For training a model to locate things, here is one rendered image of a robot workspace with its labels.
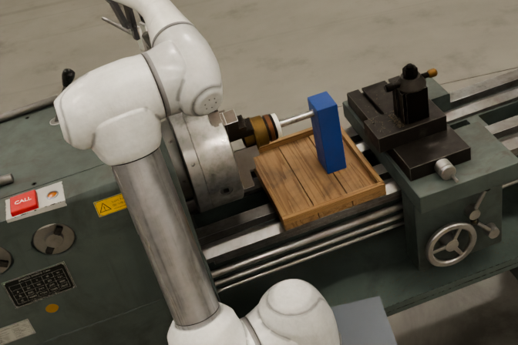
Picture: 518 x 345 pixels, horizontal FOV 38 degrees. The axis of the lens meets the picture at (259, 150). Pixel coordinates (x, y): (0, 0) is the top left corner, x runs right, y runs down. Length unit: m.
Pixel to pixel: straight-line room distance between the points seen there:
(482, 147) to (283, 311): 0.84
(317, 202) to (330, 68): 2.33
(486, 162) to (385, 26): 2.69
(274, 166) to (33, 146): 0.71
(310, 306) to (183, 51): 0.58
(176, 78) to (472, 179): 0.95
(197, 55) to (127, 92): 0.15
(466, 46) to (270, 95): 1.14
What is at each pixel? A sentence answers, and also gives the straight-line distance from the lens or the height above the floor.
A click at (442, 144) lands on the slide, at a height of 0.97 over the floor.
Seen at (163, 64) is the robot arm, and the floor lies 1.59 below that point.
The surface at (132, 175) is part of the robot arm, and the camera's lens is 1.44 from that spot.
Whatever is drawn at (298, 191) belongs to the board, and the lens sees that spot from 2.13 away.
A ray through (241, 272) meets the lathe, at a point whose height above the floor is 0.75.
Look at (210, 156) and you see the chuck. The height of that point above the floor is 1.15.
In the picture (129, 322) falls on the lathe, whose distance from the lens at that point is 2.01.
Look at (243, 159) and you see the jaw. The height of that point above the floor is 1.04.
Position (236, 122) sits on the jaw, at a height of 1.18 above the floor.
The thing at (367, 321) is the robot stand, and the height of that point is 0.75.
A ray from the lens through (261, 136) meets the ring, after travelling 2.01.
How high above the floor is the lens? 2.25
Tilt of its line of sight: 36 degrees down
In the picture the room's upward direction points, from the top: 13 degrees counter-clockwise
